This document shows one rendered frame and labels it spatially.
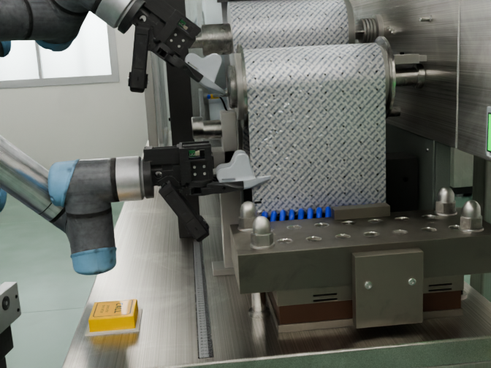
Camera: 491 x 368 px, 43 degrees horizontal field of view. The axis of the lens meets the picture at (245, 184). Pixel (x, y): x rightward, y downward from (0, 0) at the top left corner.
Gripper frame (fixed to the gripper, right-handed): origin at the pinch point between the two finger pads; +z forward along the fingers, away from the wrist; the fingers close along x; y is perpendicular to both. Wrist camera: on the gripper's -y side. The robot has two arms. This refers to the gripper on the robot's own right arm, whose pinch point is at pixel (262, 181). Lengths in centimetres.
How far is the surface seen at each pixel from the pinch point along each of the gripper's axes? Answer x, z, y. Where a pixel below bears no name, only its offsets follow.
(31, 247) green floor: 333, -128, -109
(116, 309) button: -10.5, -25.4, -16.6
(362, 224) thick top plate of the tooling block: -9.9, 14.6, -6.1
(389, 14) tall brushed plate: 24.2, 30.2, 27.4
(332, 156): -0.2, 12.2, 3.5
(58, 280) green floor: 262, -96, -109
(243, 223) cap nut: -8.3, -4.4, -4.9
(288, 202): -0.3, 4.2, -4.0
